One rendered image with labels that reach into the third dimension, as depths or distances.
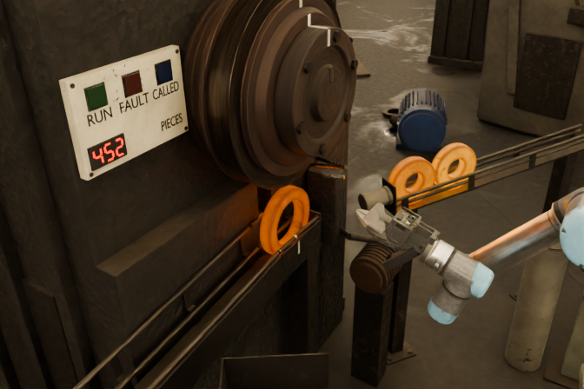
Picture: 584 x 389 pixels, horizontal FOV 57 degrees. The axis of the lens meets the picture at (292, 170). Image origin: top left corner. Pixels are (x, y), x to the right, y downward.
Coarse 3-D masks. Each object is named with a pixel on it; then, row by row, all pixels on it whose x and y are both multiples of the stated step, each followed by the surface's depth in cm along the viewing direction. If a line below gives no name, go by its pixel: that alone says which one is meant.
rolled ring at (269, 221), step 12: (276, 192) 133; (288, 192) 133; (300, 192) 137; (276, 204) 130; (300, 204) 140; (264, 216) 131; (276, 216) 130; (300, 216) 143; (264, 228) 130; (276, 228) 132; (300, 228) 142; (264, 240) 132; (276, 240) 133; (288, 240) 141
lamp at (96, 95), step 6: (102, 84) 91; (90, 90) 89; (96, 90) 90; (102, 90) 91; (90, 96) 89; (96, 96) 90; (102, 96) 91; (90, 102) 90; (96, 102) 91; (102, 102) 92; (90, 108) 90
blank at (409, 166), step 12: (396, 168) 161; (408, 168) 161; (420, 168) 163; (432, 168) 165; (396, 180) 161; (420, 180) 167; (432, 180) 167; (396, 192) 163; (408, 192) 165; (408, 204) 167
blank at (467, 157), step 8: (448, 144) 167; (456, 144) 166; (464, 144) 168; (440, 152) 166; (448, 152) 164; (456, 152) 166; (464, 152) 167; (472, 152) 168; (440, 160) 165; (448, 160) 166; (464, 160) 168; (472, 160) 170; (440, 168) 166; (456, 168) 173; (464, 168) 170; (472, 168) 171; (440, 176) 167; (448, 176) 169; (456, 176) 171; (448, 184) 170
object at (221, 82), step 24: (240, 0) 106; (264, 0) 103; (240, 24) 102; (216, 48) 103; (240, 48) 100; (216, 72) 102; (240, 72) 102; (216, 96) 103; (240, 96) 103; (216, 120) 105; (240, 120) 105; (216, 144) 109; (240, 144) 107; (240, 168) 110
